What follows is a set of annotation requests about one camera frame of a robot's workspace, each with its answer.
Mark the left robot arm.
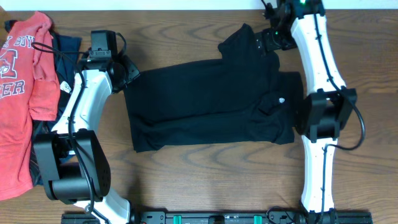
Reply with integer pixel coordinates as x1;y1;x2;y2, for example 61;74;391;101
33;30;141;223

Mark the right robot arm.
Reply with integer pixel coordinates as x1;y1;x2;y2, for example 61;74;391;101
257;1;358;223

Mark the navy blue t-shirt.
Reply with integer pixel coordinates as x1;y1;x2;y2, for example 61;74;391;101
30;33;83;186

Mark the black polo shirt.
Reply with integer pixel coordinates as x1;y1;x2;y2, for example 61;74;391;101
124;24;303;152

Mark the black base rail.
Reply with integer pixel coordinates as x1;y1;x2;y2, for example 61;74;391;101
60;210;373;224

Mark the red printed t-shirt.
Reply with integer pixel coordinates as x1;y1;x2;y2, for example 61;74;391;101
1;12;60;200

